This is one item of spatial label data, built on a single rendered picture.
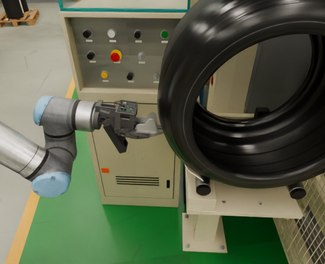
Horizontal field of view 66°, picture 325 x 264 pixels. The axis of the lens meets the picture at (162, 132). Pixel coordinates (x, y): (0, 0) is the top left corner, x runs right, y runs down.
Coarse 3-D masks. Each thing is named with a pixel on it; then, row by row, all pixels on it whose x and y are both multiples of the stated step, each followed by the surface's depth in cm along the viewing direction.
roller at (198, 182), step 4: (200, 176) 78; (196, 180) 78; (200, 180) 76; (204, 180) 76; (208, 180) 77; (196, 184) 76; (200, 184) 75; (204, 184) 75; (208, 184) 75; (196, 188) 76; (200, 188) 75; (204, 188) 74; (208, 188) 75; (200, 192) 76; (204, 192) 76; (208, 192) 75
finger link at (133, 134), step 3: (135, 129) 74; (129, 132) 72; (132, 132) 73; (135, 132) 73; (138, 132) 73; (126, 135) 72; (129, 135) 72; (132, 135) 72; (135, 135) 72; (138, 135) 72; (141, 135) 73; (144, 135) 73; (147, 135) 73; (132, 138) 73; (135, 138) 72; (138, 138) 73; (141, 138) 73
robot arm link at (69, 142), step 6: (72, 132) 76; (48, 138) 74; (54, 138) 74; (60, 138) 74; (66, 138) 75; (72, 138) 77; (48, 144) 74; (54, 144) 73; (60, 144) 74; (66, 144) 75; (72, 144) 78; (72, 150) 76
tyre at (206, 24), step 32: (224, 0) 50; (256, 0) 46; (288, 0) 45; (320, 0) 44; (192, 32) 52; (224, 32) 48; (256, 32) 47; (288, 32) 46; (320, 32) 46; (192, 64) 52; (320, 64) 77; (160, 96) 60; (192, 96) 55; (320, 96) 81; (192, 128) 60; (224, 128) 92; (256, 128) 92; (288, 128) 88; (320, 128) 79; (192, 160) 67; (224, 160) 84; (256, 160) 85; (288, 160) 80; (320, 160) 65
